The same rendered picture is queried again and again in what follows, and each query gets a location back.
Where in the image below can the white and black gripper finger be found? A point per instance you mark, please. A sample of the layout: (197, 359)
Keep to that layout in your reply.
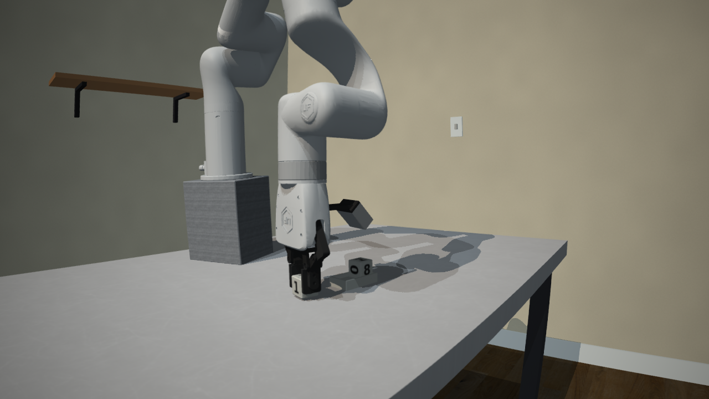
(295, 258)
(311, 274)

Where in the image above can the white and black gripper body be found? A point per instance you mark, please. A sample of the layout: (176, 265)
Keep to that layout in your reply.
(299, 204)

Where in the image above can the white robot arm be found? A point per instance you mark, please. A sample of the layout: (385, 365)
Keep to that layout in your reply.
(252, 41)

